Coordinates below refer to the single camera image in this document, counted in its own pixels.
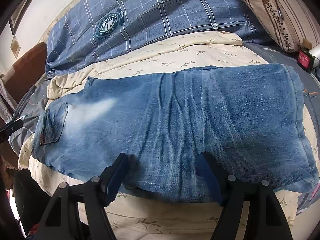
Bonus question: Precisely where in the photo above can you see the blue denim jeans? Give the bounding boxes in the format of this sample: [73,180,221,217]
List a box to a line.
[31,64,319,202]

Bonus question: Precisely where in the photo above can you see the brown wooden headboard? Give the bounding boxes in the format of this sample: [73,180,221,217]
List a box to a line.
[2,42,47,103]

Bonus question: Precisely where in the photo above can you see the blue plaid pillow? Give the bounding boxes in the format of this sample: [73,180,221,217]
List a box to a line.
[46,0,272,76]

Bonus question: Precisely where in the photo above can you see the grey patterned bed sheet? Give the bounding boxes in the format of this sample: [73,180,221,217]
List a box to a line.
[7,42,320,215]

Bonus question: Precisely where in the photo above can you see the pink and black small box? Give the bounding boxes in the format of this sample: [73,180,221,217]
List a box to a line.
[297,49,315,73]

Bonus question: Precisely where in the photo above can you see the beige striped floral pillow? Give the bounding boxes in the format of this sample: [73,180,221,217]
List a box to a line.
[242,0,319,53]

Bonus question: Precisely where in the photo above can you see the framed wall picture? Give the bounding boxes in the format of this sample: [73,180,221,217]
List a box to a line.
[9,0,32,35]

